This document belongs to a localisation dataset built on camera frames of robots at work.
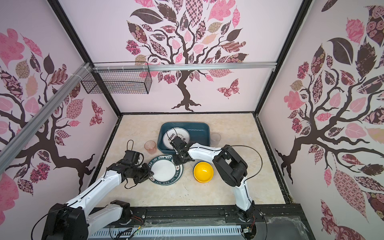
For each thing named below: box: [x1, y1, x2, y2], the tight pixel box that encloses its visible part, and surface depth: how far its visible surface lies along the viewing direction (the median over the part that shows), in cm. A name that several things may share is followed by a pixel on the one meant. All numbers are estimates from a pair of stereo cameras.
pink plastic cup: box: [144, 140, 157, 155], surface depth 97 cm
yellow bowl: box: [193, 161, 214, 184], surface depth 83 cm
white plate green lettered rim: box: [148, 154, 184, 186], surface depth 89 cm
